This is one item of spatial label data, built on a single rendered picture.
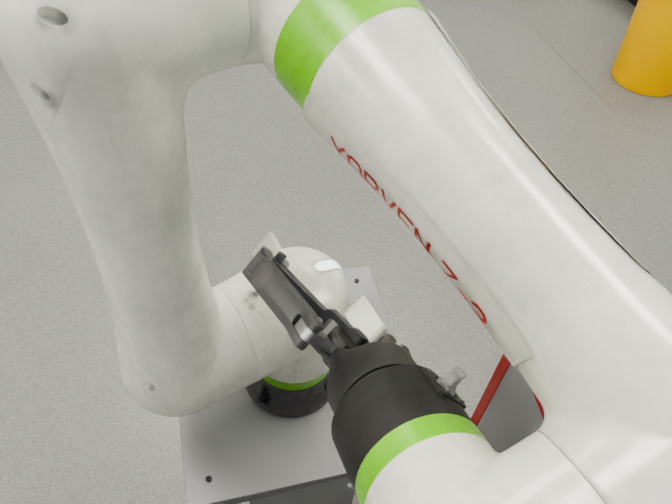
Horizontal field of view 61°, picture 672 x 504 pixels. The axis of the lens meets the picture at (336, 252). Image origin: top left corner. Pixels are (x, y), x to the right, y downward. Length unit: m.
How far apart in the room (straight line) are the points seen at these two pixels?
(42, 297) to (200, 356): 1.55
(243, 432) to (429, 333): 1.15
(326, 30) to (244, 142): 2.18
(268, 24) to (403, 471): 0.31
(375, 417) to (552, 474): 0.12
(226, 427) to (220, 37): 0.59
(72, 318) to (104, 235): 1.56
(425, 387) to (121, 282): 0.30
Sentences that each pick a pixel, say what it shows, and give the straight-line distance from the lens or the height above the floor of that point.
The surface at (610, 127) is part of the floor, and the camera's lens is 3.03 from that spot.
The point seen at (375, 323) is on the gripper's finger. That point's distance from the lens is 0.60.
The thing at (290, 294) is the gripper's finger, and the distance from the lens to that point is 0.46.
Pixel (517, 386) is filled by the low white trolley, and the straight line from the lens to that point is 1.14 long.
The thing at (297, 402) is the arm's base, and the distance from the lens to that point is 0.86.
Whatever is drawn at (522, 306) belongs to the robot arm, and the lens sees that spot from 0.33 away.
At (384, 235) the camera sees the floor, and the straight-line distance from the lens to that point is 2.17.
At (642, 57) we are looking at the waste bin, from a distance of 3.27.
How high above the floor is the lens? 1.58
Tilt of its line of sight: 49 degrees down
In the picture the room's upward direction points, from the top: 4 degrees clockwise
